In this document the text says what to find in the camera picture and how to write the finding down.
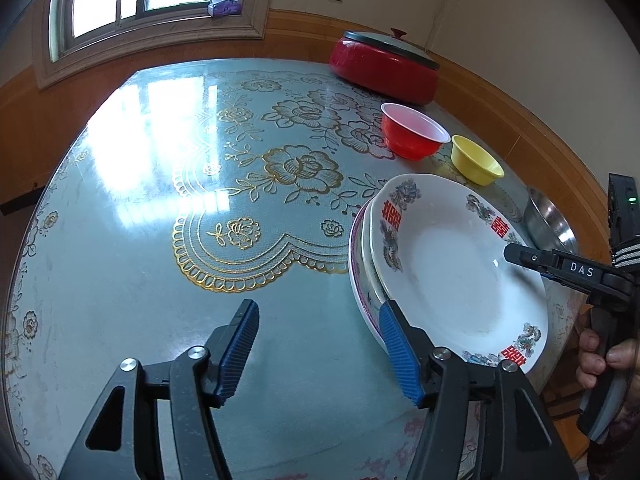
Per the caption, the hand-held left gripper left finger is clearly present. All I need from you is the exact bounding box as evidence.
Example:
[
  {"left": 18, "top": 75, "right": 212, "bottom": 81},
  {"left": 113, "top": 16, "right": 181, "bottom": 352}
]
[{"left": 60, "top": 299, "right": 261, "bottom": 480}]

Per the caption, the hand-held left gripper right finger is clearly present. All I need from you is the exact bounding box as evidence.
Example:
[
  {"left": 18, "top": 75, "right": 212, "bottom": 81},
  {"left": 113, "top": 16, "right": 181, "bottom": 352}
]
[{"left": 378, "top": 300, "right": 578, "bottom": 480}]

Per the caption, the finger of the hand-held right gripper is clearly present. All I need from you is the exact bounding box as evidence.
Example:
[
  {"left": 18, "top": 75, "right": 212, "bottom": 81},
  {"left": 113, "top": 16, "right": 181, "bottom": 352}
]
[{"left": 504, "top": 244, "right": 632, "bottom": 307}]

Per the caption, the stainless steel bowl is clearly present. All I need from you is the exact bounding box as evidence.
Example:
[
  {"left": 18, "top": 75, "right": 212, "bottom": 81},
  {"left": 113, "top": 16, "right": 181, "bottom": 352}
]
[{"left": 523, "top": 187, "right": 579, "bottom": 253}]

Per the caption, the white floral deep plate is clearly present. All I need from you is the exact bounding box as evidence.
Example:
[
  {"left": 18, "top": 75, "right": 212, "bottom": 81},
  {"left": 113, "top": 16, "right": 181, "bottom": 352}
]
[
  {"left": 361, "top": 191, "right": 401, "bottom": 357},
  {"left": 372, "top": 173, "right": 549, "bottom": 376}
]

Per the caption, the large purple rimmed floral plate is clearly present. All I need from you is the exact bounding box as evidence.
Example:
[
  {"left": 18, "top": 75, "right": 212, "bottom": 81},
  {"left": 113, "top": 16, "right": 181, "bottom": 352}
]
[{"left": 347, "top": 204, "right": 390, "bottom": 357}]

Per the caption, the yellow plastic bowl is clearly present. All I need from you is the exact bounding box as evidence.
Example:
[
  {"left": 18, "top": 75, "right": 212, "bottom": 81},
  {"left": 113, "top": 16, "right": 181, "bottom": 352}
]
[{"left": 451, "top": 135, "right": 505, "bottom": 186}]

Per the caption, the red plastic bowl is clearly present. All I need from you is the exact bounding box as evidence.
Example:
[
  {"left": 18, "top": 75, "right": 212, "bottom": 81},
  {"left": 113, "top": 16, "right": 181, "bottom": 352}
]
[{"left": 381, "top": 102, "right": 450, "bottom": 162}]

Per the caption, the person's right forearm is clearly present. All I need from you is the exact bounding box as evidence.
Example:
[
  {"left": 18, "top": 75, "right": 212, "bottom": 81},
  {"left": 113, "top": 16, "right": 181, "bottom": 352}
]
[{"left": 590, "top": 390, "right": 640, "bottom": 480}]

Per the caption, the person's right hand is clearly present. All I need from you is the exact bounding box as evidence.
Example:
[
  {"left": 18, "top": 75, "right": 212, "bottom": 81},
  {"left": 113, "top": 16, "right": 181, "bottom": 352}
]
[{"left": 575, "top": 329, "right": 640, "bottom": 390}]

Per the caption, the dark wooden stool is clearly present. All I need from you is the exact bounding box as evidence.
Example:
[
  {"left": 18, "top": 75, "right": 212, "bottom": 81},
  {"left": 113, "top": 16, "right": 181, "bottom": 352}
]
[{"left": 542, "top": 375, "right": 586, "bottom": 421}]

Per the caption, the red electric cooking pot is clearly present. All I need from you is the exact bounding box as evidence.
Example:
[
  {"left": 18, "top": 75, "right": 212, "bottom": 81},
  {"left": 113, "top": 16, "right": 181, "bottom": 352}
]
[{"left": 328, "top": 40, "right": 441, "bottom": 106}]

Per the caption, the grey pot lid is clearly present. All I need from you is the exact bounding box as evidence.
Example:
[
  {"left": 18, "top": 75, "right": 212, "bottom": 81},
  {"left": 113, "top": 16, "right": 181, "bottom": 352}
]
[{"left": 342, "top": 28, "right": 441, "bottom": 71}]

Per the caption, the white power cable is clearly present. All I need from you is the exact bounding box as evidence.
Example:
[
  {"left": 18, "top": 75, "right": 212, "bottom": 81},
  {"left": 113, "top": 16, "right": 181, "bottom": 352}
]
[{"left": 427, "top": 0, "right": 451, "bottom": 61}]

